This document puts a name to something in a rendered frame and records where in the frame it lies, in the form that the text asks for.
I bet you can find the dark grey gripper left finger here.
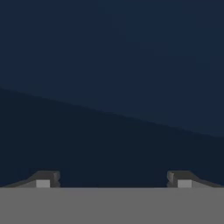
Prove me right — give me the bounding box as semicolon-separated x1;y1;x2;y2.
2;170;61;189

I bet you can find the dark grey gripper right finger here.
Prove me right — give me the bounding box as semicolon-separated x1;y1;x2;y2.
166;170;224;189

